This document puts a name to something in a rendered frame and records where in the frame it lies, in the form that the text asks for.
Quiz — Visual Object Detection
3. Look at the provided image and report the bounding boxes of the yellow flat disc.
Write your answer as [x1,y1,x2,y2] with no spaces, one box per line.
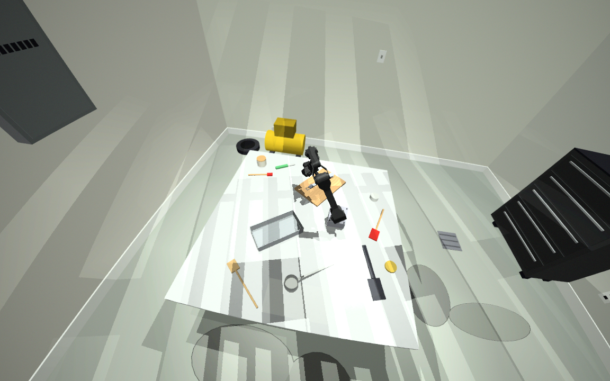
[384,261,397,273]

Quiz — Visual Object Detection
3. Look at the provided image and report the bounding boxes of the grey roasting tin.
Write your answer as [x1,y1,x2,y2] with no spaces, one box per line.
[250,210,304,252]

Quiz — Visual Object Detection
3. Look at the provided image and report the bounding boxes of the light wooden board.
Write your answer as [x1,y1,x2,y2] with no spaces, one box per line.
[294,169,346,207]

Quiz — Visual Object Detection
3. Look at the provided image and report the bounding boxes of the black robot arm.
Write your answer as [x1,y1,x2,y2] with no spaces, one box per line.
[301,146,347,224]

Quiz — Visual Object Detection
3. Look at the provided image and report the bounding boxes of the grey spatula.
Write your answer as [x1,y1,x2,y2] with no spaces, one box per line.
[362,245,386,301]

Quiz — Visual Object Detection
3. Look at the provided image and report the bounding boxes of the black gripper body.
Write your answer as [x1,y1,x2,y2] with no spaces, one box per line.
[303,161,319,176]

